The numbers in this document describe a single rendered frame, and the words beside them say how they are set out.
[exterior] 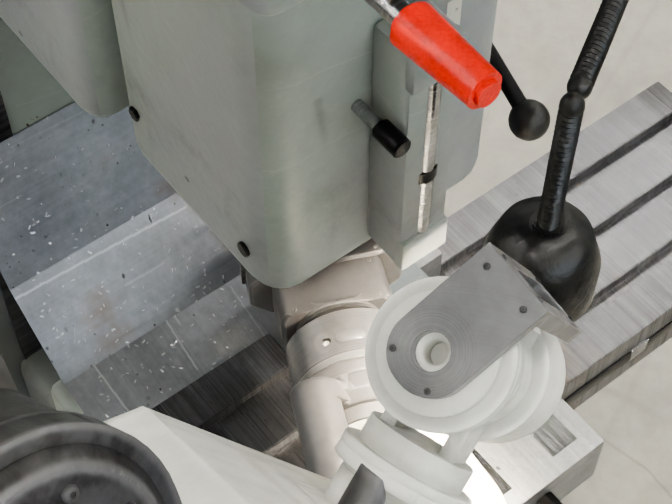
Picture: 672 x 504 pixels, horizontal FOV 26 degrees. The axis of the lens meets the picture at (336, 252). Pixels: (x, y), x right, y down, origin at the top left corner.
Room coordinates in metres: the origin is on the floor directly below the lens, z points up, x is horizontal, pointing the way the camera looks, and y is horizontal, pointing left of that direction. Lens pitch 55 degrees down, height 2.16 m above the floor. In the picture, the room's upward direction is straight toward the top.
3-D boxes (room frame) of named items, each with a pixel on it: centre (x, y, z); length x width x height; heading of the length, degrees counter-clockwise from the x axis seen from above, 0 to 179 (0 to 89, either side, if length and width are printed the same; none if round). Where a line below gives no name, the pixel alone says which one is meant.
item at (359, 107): (0.58, -0.02, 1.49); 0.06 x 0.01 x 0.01; 38
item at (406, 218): (0.59, -0.05, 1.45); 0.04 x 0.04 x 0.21; 38
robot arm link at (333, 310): (0.59, 0.00, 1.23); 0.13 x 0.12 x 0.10; 103
